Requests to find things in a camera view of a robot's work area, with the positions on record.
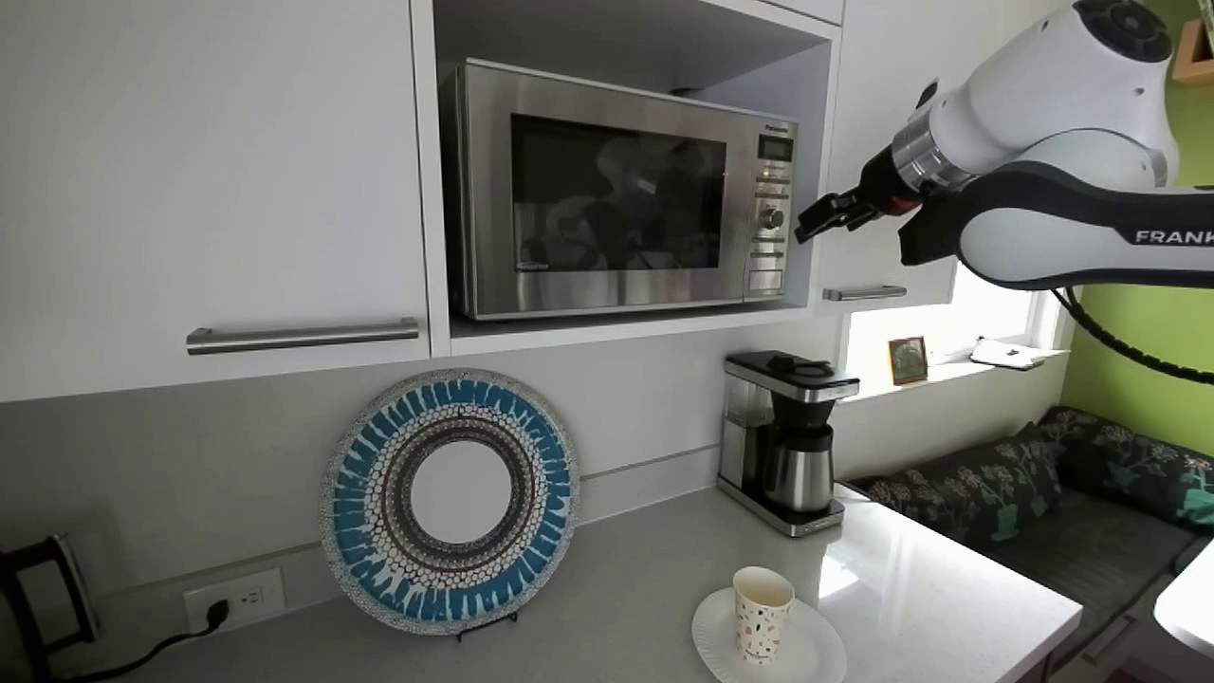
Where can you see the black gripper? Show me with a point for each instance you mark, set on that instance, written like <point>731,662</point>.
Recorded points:
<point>879,191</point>

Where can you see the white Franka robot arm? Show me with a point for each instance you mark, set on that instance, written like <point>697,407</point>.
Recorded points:
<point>1074,89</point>

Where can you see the stainless steel microwave body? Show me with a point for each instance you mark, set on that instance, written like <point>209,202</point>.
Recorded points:
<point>775,191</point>

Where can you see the dark framed picture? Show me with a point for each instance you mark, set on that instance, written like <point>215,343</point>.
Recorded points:
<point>910,363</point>

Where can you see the white framed window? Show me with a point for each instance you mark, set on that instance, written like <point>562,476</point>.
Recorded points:
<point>1001,325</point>

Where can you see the steel and black coffee maker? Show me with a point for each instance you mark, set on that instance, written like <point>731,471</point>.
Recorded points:
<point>783,440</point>

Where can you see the white object on windowsill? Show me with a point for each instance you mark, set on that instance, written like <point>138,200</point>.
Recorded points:
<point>1012,354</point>

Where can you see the dark floral cushion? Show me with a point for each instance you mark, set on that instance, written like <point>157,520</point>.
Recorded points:
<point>970,486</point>

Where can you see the white speckled cup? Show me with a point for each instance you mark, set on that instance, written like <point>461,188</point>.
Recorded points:
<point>760,613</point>

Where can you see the green floral cushion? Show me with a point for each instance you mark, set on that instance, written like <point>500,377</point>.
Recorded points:
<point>1138,460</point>

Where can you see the white saucer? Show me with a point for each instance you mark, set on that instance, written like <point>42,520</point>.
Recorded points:
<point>811,649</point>

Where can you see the blue patterned decorative plate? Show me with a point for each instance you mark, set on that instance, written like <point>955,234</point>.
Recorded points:
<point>454,498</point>

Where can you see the black plate stand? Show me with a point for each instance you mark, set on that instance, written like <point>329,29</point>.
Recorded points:
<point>486,624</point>

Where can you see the shiny metal toaster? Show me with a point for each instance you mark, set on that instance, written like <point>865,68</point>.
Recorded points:
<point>42,608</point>

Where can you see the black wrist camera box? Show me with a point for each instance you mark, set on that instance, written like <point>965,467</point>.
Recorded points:
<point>932,228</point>

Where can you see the wooden wall shelf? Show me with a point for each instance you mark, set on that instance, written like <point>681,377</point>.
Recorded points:
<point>1200,68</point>

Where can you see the white wall outlet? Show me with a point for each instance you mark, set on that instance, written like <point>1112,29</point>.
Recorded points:
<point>234,597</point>

